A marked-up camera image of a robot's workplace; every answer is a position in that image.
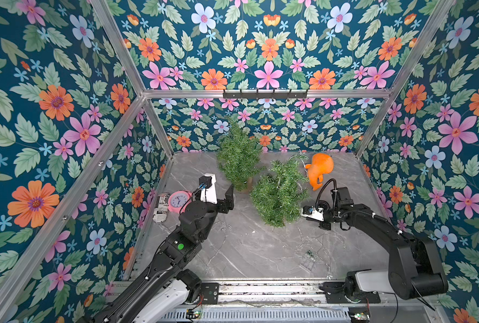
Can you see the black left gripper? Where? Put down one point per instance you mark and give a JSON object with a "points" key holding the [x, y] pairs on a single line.
{"points": [[226, 204]]}

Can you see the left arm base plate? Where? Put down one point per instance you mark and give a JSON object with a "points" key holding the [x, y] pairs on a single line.
{"points": [[206, 293]]}

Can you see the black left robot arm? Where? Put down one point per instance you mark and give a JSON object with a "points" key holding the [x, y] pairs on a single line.
{"points": [[166, 283]]}

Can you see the aluminium frame struts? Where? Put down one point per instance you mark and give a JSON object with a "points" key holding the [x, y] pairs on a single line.
{"points": [[97, 96]]}

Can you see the clear battery box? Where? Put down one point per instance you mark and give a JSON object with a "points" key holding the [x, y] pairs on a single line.
{"points": [[161, 208]]}

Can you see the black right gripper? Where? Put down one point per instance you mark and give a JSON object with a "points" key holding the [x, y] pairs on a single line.
{"points": [[329, 214]]}

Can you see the orange plush toy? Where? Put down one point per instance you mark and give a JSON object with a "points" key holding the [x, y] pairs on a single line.
{"points": [[320, 165]]}

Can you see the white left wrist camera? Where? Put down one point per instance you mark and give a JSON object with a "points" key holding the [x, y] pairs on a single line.
{"points": [[207, 189]]}

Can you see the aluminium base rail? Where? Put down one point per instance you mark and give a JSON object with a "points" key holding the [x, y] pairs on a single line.
{"points": [[287, 291]]}

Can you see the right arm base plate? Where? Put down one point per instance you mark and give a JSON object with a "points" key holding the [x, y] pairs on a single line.
{"points": [[337, 292]]}

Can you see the pink alarm clock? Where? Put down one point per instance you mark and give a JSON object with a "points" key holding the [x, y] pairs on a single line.
{"points": [[178, 200]]}

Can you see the black coat hook rail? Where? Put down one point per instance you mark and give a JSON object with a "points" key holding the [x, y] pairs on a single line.
{"points": [[264, 94]]}

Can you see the green christmas tree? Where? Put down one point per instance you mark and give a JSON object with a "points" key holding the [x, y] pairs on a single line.
{"points": [[238, 157], [278, 193]]}

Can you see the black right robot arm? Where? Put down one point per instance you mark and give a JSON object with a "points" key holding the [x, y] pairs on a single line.
{"points": [[414, 268]]}

